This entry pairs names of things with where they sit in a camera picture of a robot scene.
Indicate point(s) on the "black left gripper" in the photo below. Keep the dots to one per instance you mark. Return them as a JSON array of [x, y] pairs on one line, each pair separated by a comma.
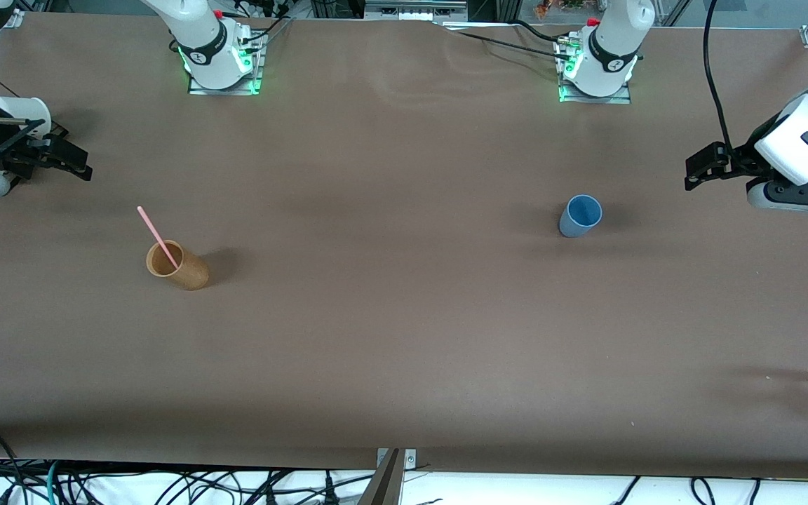
[[748, 156]]

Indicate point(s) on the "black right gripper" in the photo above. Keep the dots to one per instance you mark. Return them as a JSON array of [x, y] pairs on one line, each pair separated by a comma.
[[17, 156]]

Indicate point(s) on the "pink chopstick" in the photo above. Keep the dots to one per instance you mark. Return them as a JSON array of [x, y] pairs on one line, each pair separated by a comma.
[[155, 235]]

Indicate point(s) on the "blue cup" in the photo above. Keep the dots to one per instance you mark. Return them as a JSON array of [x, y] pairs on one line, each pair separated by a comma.
[[576, 223]]

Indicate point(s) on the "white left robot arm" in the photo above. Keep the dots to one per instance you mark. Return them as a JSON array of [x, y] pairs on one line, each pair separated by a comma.
[[611, 42]]

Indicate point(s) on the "bamboo cup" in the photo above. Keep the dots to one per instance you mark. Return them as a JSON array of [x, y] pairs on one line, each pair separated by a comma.
[[190, 273]]

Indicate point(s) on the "white mug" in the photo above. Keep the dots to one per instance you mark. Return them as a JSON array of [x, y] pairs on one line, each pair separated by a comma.
[[25, 109]]

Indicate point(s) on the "grey device box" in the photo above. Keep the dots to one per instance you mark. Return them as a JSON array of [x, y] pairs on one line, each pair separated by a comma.
[[414, 10]]

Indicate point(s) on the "aluminium profile bar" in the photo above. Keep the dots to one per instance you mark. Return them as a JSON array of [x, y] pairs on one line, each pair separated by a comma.
[[384, 487]]

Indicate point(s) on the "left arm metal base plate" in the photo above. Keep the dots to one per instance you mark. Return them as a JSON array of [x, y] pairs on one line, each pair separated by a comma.
[[597, 99]]

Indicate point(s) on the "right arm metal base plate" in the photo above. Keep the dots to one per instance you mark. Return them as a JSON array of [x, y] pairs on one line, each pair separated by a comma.
[[257, 66]]

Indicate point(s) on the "small metal bracket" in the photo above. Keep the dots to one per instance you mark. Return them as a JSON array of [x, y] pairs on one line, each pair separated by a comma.
[[409, 458]]

